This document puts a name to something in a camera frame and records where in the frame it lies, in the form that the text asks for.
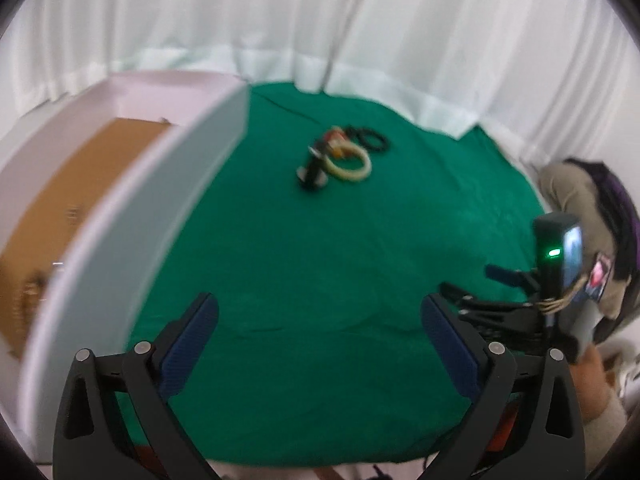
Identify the white box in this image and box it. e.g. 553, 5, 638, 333
0, 71, 250, 463

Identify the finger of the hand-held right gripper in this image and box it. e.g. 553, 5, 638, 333
439, 282, 547, 352
485, 265, 542, 292

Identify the green velvet cloth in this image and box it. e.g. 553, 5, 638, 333
115, 81, 551, 466

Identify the person's khaki trouser leg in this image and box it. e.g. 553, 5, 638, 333
537, 160, 636, 321

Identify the pale jade bangle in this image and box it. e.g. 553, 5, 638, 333
322, 145, 372, 182

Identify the smartphone with lit screen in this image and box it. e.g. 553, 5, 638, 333
584, 255, 614, 302

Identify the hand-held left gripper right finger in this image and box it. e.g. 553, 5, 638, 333
421, 294, 586, 480

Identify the white curtain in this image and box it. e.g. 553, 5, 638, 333
5, 0, 640, 171

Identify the red and gold bead bracelet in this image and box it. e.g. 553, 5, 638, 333
317, 129, 351, 158

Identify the black bead bracelet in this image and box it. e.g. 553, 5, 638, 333
345, 126, 391, 152

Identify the person's right forearm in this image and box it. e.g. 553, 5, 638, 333
570, 345, 632, 466

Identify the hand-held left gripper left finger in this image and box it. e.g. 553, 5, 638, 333
52, 292, 220, 480

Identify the dark jacket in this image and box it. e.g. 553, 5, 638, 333
565, 159, 640, 281

